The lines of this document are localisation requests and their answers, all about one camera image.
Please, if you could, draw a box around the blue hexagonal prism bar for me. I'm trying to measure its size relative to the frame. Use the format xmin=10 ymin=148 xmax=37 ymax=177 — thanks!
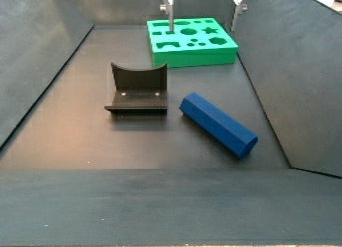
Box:
xmin=180 ymin=93 xmax=258 ymax=159

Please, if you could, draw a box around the black curved cradle stand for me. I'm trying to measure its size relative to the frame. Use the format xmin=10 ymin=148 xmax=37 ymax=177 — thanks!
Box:
xmin=105 ymin=63 xmax=169 ymax=113

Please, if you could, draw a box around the green shape sorter block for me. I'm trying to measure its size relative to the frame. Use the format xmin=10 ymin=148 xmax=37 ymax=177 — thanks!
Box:
xmin=148 ymin=18 xmax=238 ymax=68

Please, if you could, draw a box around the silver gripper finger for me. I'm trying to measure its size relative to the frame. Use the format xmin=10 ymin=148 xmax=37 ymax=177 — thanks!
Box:
xmin=230 ymin=0 xmax=248 ymax=31
xmin=161 ymin=0 xmax=174 ymax=31

